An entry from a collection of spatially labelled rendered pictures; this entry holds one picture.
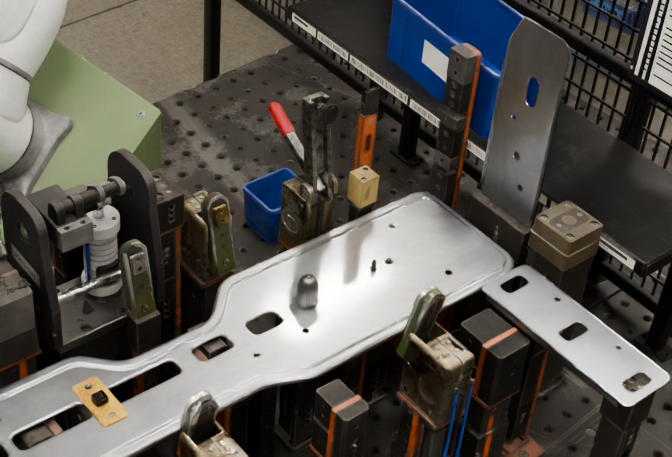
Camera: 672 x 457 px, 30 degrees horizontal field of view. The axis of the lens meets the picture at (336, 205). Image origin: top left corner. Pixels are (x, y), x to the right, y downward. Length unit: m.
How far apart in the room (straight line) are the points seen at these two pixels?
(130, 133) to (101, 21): 2.17
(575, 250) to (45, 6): 0.98
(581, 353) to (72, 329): 0.72
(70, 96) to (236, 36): 2.01
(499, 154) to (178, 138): 0.86
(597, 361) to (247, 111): 1.16
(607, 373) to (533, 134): 0.38
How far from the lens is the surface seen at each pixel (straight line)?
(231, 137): 2.63
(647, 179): 2.11
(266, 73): 2.83
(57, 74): 2.37
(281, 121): 1.93
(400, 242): 1.93
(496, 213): 2.02
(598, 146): 2.16
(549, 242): 1.93
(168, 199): 1.79
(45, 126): 2.31
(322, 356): 1.74
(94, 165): 2.25
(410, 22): 2.21
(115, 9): 4.44
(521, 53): 1.88
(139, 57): 4.18
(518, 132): 1.94
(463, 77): 2.02
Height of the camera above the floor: 2.24
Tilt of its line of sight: 39 degrees down
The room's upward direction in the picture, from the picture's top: 6 degrees clockwise
